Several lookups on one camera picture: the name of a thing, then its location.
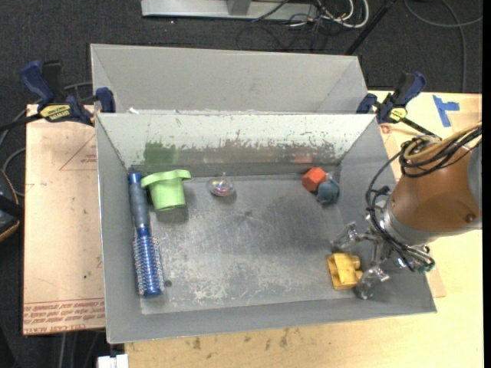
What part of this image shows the clear spinning top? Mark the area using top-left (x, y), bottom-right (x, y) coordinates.
top-left (208, 172), bottom-right (237, 198)

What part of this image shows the red-orange block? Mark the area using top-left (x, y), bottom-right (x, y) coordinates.
top-left (301, 166), bottom-right (328, 194)

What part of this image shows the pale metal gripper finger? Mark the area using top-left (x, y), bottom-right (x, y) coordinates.
top-left (354, 267), bottom-right (390, 301)
top-left (330, 222), bottom-right (361, 251)

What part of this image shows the brown cardboard board, red print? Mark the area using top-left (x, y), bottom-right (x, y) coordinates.
top-left (22, 103), bottom-right (107, 337)

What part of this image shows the dark blue-grey toy animal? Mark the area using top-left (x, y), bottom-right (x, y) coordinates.
top-left (316, 179), bottom-right (341, 205)

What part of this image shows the grey metal bin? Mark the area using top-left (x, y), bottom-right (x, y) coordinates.
top-left (90, 43), bottom-right (438, 345)

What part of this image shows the yellow toy block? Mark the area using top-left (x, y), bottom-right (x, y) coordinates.
top-left (326, 252), bottom-right (364, 291)

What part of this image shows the light green flanged cup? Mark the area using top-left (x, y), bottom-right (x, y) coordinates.
top-left (140, 169), bottom-right (192, 212)

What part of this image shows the blue round hair brush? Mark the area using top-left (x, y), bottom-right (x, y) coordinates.
top-left (127, 171), bottom-right (166, 297)

